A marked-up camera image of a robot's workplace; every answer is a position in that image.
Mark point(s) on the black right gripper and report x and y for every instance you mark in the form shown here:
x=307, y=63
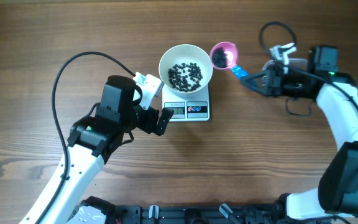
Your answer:
x=273, y=74

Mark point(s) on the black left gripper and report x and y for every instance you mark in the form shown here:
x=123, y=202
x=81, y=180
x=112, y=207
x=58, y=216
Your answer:
x=149, y=126

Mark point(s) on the pink scoop with blue handle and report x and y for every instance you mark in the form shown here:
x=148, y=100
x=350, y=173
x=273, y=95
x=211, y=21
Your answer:
x=232, y=56

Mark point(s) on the black beans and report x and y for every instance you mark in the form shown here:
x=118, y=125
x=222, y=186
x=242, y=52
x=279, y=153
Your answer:
x=219, y=58
x=185, y=77

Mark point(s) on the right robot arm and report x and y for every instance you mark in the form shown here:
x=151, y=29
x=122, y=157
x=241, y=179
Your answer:
x=336, y=94

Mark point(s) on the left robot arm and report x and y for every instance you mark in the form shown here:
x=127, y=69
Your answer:
x=124, y=106

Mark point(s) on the white digital kitchen scale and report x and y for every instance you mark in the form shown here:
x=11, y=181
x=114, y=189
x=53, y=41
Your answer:
x=187, y=108

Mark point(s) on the black beans in bowl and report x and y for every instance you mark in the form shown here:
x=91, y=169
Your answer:
x=185, y=77

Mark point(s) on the white round bowl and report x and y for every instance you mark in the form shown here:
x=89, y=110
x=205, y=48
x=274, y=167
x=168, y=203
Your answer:
x=185, y=53

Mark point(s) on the clear plastic container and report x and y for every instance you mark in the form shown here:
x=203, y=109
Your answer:
x=300, y=63

